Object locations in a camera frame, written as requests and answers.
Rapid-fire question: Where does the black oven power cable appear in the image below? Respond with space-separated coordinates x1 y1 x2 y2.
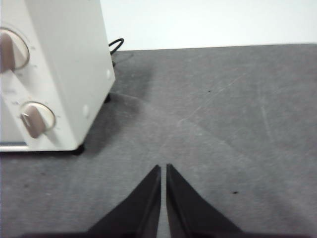
108 38 125 68

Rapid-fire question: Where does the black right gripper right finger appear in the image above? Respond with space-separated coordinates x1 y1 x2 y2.
165 163 251 238

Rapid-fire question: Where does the cream white toaster oven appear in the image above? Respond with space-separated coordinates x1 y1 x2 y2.
0 0 116 156

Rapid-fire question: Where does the beige oven knob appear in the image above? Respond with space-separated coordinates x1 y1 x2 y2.
19 101 56 139
0 27 31 74

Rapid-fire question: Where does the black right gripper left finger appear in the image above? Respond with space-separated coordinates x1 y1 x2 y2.
84 165 162 238

